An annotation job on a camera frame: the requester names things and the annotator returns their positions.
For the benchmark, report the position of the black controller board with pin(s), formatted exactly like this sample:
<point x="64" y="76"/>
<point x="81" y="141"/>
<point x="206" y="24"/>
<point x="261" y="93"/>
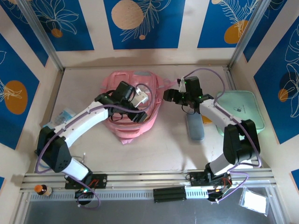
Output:
<point x="84" y="192"/>
<point x="219" y="191"/>

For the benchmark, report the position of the aluminium frame post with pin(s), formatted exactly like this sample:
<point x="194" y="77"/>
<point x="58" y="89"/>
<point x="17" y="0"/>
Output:
<point x="39" y="35"/>
<point x="245" y="30"/>

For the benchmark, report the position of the brown bottle orange cap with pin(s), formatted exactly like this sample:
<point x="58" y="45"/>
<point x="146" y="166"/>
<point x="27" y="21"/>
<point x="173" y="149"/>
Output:
<point x="43" y="190"/>

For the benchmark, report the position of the clear bag white pad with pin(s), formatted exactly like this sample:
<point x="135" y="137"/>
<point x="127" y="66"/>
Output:
<point x="254" y="201"/>

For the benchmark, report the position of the grey blue pencil case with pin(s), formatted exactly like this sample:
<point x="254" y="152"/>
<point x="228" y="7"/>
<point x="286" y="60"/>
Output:
<point x="195" y="128"/>

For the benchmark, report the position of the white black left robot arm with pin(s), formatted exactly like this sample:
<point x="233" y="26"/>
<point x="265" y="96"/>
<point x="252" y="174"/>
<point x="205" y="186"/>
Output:
<point x="84" y="121"/>

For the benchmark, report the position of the aluminium frame rail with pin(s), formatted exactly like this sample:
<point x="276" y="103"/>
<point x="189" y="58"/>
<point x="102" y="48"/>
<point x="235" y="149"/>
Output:
<point x="144" y="177"/>

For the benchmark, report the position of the mint green zip case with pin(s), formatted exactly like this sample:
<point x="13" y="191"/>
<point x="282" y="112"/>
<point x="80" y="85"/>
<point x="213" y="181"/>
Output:
<point x="247" y="102"/>

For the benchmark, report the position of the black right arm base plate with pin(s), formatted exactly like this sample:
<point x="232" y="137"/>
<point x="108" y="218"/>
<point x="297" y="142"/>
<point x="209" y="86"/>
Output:
<point x="198" y="179"/>

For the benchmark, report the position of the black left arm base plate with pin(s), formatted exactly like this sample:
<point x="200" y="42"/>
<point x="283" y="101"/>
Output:
<point x="100" y="180"/>

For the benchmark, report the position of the pink school backpack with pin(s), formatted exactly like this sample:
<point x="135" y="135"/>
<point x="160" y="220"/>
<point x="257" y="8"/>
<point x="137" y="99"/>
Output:
<point x="140" y="133"/>

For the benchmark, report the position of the blue tissue pack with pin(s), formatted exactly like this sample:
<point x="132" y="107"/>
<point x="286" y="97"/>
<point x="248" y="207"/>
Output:
<point x="65" y="115"/>

